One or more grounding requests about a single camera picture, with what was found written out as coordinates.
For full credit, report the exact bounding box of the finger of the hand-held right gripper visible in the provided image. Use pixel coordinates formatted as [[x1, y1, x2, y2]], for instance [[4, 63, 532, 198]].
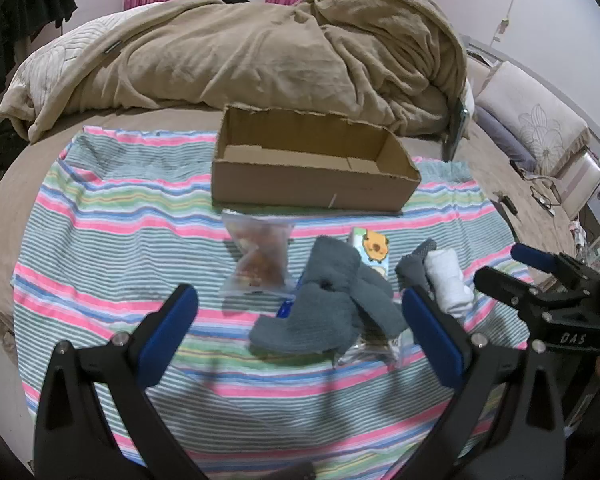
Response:
[[474, 266, 549, 322], [511, 244, 600, 287]]

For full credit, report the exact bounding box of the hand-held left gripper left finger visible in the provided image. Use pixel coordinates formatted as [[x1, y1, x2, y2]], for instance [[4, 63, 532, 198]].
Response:
[[34, 284, 216, 480]]

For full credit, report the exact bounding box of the clear zip bag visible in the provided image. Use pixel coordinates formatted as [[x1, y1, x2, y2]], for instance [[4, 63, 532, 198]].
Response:
[[337, 332, 412, 372]]

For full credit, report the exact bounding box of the grey purple pillow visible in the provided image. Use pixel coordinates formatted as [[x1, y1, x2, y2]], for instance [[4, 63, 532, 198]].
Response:
[[472, 105, 538, 172]]

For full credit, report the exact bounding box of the clear bag of cotton swabs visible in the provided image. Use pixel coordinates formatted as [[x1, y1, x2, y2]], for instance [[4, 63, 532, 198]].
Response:
[[221, 211, 297, 297]]

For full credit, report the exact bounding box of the white wall cable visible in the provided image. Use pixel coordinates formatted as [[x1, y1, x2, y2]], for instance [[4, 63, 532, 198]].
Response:
[[489, 0, 526, 47]]

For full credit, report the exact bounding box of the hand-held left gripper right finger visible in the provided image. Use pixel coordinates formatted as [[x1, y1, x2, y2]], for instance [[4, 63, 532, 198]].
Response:
[[401, 285, 566, 480]]

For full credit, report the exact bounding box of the small grey ribbed sock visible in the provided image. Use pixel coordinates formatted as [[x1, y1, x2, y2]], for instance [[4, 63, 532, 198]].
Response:
[[395, 240, 438, 297]]

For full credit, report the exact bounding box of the black charging cable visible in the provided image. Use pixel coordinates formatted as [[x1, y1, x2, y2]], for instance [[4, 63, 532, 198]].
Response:
[[497, 159, 563, 218]]

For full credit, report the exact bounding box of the white sock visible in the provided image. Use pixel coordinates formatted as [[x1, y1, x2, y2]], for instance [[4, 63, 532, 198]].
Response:
[[425, 251, 476, 322]]

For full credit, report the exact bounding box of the cardboard box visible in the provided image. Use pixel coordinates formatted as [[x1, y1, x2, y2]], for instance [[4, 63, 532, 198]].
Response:
[[211, 105, 422, 212]]

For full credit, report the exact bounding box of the striped colourful cloth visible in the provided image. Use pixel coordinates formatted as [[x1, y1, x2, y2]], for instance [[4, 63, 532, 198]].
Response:
[[10, 127, 537, 467]]

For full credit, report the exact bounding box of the floral beige pillow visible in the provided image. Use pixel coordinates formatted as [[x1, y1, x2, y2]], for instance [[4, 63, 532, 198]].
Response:
[[475, 61, 592, 177]]

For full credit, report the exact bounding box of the beige fleece duvet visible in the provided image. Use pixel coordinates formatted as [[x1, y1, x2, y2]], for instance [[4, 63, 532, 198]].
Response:
[[0, 0, 475, 143]]

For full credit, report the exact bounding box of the metal frame leg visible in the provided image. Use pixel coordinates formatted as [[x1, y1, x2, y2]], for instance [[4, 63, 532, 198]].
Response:
[[442, 92, 472, 162]]

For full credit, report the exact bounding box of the cartoon print tissue pack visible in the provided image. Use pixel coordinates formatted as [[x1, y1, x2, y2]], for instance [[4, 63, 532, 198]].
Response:
[[351, 227, 393, 281]]

